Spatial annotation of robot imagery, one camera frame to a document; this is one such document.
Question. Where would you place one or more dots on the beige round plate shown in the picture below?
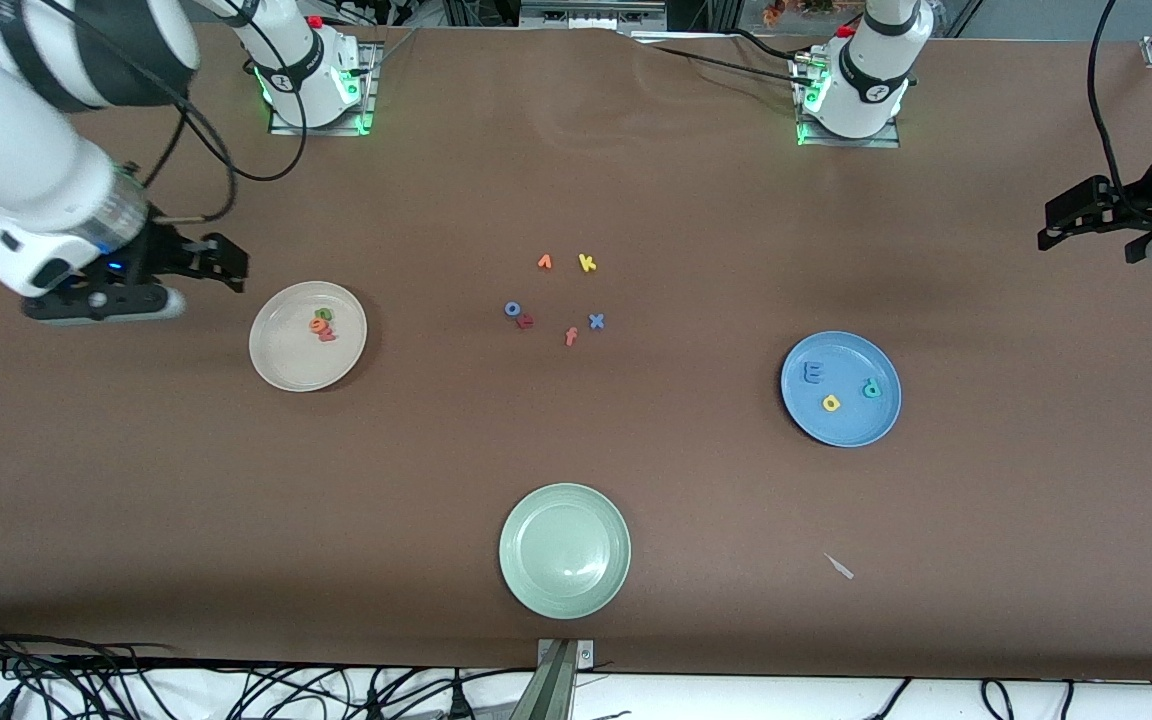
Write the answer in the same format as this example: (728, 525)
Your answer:
(286, 355)

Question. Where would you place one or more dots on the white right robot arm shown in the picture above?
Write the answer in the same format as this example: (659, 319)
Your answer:
(26, 150)

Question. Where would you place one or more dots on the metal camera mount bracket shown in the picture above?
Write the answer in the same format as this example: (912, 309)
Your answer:
(558, 690)

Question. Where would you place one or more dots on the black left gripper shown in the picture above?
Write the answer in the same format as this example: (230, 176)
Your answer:
(1139, 203)

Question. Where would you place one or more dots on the blue round plate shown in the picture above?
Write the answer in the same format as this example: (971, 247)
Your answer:
(851, 425)

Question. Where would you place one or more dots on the pale green round plate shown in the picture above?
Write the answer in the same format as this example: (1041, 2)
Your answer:
(565, 551)

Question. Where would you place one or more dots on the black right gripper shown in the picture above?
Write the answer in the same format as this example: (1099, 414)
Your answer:
(158, 251)

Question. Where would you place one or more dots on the brown paper table cover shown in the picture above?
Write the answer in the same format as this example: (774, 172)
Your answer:
(136, 480)

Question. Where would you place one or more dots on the teal foam letter p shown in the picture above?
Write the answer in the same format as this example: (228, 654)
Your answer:
(873, 388)

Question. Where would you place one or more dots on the small grey tape scrap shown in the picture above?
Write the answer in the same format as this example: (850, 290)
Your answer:
(839, 566)

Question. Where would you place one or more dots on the blue foam letter E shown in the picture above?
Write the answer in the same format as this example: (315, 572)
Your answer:
(812, 373)

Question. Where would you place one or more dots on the yellow foam letter k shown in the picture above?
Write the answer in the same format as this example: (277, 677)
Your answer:
(586, 263)

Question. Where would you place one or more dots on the orange background object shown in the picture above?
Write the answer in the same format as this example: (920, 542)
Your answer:
(774, 10)

